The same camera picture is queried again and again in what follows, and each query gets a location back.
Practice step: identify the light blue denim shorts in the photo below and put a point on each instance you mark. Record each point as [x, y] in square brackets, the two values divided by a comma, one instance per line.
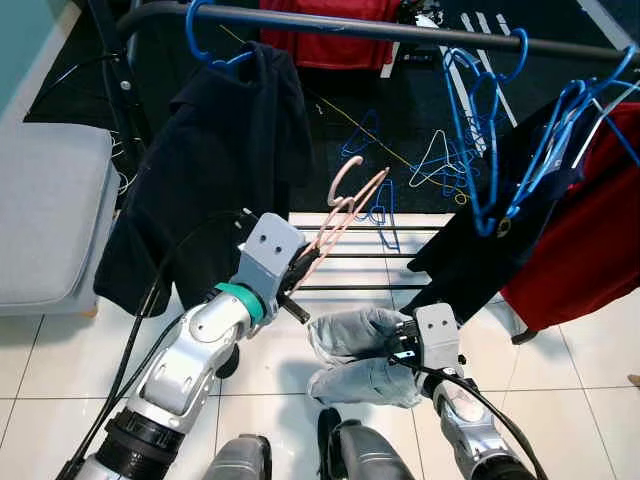
[350, 385]

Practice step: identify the dark navy shirt with logo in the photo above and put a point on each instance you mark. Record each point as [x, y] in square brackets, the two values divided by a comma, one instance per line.
[470, 260]

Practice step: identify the robot right leg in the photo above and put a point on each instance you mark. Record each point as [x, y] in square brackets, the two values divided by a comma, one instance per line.
[365, 455]

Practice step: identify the robot leg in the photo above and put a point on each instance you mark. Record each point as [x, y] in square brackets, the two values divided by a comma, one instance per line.
[365, 455]
[238, 460]

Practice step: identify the black shirt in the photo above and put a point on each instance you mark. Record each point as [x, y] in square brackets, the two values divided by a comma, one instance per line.
[200, 180]

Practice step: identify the robot left leg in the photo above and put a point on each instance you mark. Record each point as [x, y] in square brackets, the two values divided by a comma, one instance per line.
[238, 460]

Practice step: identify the dark red garment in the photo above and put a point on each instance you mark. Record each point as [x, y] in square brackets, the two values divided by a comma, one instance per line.
[580, 260]

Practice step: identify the bright red shirt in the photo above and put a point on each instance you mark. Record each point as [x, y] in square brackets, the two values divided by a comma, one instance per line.
[330, 40]

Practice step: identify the black metal clothes rack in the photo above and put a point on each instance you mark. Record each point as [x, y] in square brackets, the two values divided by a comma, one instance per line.
[400, 30]

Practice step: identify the grey upholstered bench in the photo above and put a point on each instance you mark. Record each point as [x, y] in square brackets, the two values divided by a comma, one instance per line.
[50, 220]

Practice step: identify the black stand pole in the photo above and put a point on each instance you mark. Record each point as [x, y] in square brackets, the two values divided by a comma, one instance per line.
[112, 80]

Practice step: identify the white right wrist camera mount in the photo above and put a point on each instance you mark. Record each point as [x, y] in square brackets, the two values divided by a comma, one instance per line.
[438, 335]

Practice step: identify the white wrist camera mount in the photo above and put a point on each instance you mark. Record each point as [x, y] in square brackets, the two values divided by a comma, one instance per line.
[270, 245]
[438, 335]

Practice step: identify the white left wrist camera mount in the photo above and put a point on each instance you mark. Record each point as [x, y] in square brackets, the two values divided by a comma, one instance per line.
[270, 245]

